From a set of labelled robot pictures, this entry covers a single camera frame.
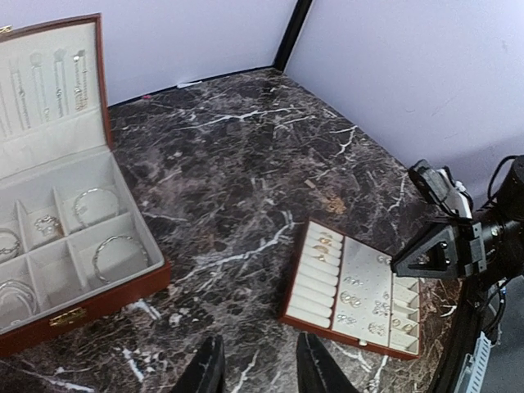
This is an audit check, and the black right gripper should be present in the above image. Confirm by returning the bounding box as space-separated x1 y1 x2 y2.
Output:
391 220 487 280

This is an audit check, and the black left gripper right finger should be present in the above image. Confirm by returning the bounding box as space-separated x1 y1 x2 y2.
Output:
296 332 356 393

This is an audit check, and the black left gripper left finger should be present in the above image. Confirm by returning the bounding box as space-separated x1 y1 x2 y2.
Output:
174 335 225 393

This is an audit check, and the brown jewelry display tray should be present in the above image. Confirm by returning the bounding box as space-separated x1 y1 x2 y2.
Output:
279 219 422 360

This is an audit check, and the red wooden jewelry box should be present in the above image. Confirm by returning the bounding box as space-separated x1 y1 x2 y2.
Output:
1 14 170 357

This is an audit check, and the twisted silver bangle in box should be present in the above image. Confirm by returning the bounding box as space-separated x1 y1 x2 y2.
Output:
92 235 148 284

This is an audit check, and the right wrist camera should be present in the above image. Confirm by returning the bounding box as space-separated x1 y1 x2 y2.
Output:
409 159 473 219

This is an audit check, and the gold chain necklace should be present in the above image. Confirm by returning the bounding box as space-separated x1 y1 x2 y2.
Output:
305 178 347 214

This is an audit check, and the white slotted cable duct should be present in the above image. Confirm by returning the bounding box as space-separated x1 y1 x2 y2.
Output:
454 332 491 393

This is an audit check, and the black right frame post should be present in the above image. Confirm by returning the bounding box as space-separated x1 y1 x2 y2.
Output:
273 0 313 72

